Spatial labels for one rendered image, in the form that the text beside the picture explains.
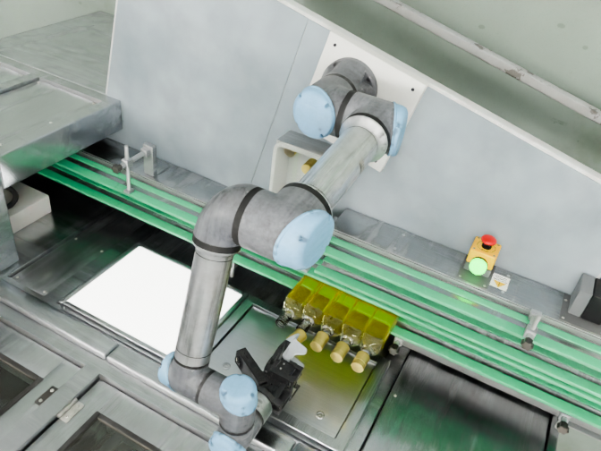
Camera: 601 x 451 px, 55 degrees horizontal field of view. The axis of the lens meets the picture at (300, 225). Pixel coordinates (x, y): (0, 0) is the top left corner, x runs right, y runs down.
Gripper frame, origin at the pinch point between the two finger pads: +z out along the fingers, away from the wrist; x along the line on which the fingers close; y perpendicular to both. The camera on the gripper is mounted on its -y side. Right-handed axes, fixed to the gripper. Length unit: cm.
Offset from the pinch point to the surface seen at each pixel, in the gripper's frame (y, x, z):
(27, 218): -105, -13, 8
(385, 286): 13.7, 5.8, 27.1
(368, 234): 3.9, 15.2, 33.8
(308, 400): 8.5, -13.0, -4.3
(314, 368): 5.1, -13.0, 6.1
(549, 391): 62, -4, 26
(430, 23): -9, 57, 98
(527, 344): 51, 15, 17
